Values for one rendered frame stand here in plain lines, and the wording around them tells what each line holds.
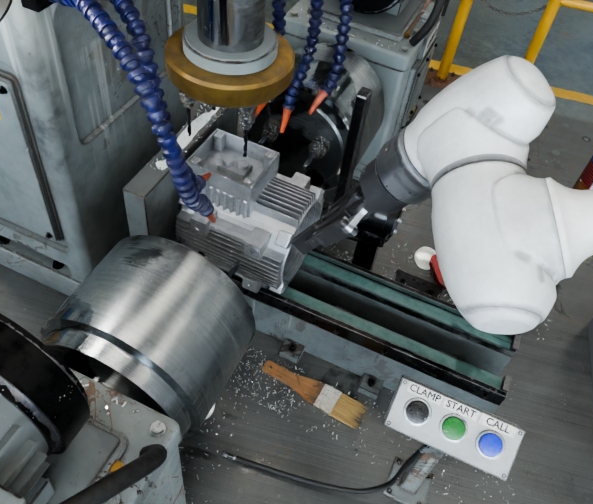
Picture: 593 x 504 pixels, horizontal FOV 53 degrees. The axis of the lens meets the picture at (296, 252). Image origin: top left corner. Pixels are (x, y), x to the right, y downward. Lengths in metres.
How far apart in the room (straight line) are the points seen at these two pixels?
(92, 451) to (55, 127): 0.45
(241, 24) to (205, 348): 0.41
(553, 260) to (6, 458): 0.50
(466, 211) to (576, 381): 0.75
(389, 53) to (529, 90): 0.65
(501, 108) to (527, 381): 0.72
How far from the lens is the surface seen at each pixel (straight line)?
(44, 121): 0.90
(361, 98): 0.96
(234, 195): 0.96
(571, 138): 1.88
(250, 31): 0.81
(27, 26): 0.82
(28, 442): 0.55
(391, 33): 1.32
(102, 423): 0.70
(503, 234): 0.59
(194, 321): 0.77
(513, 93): 0.65
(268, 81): 0.81
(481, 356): 1.16
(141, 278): 0.79
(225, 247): 0.99
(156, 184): 0.93
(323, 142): 1.14
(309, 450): 1.07
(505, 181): 0.62
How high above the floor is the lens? 1.78
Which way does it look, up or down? 49 degrees down
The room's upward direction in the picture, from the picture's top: 9 degrees clockwise
